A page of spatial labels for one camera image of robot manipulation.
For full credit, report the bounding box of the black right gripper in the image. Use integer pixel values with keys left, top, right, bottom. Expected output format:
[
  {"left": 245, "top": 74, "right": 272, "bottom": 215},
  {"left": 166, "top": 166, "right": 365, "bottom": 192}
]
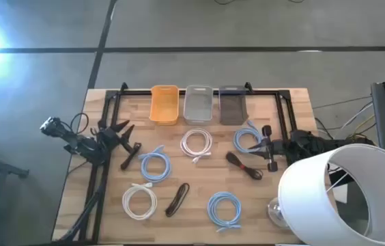
[{"left": 246, "top": 124, "right": 285, "bottom": 173}]

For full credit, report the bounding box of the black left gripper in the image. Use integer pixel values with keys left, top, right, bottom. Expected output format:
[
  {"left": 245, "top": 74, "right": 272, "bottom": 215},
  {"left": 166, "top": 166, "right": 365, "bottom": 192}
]
[{"left": 97, "top": 119, "right": 143, "bottom": 171}]

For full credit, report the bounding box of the black cable with red tie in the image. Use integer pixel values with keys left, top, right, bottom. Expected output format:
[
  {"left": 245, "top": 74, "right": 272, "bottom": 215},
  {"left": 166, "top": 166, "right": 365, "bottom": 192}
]
[{"left": 225, "top": 151, "right": 264, "bottom": 181}]

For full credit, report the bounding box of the blue cable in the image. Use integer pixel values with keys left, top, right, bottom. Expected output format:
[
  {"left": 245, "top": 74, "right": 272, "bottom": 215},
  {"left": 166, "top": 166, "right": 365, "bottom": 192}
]
[
  {"left": 137, "top": 144, "right": 172, "bottom": 183},
  {"left": 207, "top": 191, "right": 242, "bottom": 233},
  {"left": 232, "top": 120, "right": 265, "bottom": 154}
]

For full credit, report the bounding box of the white cable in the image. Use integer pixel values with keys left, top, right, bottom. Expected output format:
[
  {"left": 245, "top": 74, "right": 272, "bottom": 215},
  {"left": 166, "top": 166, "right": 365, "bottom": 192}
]
[
  {"left": 180, "top": 128, "right": 214, "bottom": 164},
  {"left": 122, "top": 182, "right": 158, "bottom": 221}
]

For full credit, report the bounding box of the orange plastic bin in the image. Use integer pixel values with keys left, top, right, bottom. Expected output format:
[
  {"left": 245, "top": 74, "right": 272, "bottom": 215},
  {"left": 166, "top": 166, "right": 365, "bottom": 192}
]
[{"left": 149, "top": 84, "right": 180, "bottom": 126}]

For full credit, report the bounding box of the dark grey plastic bin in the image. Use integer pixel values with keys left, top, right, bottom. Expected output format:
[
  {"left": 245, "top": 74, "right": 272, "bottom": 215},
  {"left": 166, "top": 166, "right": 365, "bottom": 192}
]
[{"left": 218, "top": 85, "right": 249, "bottom": 126}]

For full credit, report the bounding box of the clear glass lamp base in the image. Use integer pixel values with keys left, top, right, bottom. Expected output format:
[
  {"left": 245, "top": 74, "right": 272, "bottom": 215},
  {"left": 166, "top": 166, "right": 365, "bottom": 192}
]
[{"left": 267, "top": 197, "right": 291, "bottom": 229}]

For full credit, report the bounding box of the white lamp shade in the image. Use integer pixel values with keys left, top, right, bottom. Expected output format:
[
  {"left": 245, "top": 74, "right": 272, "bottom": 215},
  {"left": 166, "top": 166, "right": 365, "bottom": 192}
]
[{"left": 277, "top": 143, "right": 385, "bottom": 246}]

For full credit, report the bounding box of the light grey plastic bin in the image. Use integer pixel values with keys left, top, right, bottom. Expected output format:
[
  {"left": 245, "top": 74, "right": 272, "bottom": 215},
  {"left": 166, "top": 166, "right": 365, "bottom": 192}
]
[{"left": 182, "top": 85, "right": 214, "bottom": 126}]

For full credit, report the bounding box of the black metal table frame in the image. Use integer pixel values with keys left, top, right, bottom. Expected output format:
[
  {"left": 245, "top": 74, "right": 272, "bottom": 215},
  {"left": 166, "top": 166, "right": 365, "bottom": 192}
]
[{"left": 53, "top": 81, "right": 298, "bottom": 244}]

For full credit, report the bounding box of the grey floor cable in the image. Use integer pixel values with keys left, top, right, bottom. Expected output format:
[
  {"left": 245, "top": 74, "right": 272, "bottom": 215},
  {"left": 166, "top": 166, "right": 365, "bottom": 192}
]
[{"left": 311, "top": 96, "right": 373, "bottom": 110}]

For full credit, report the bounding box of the yellow floor cable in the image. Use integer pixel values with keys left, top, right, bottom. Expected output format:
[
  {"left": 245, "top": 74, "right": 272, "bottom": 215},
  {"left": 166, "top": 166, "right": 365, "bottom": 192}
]
[{"left": 347, "top": 114, "right": 377, "bottom": 139}]

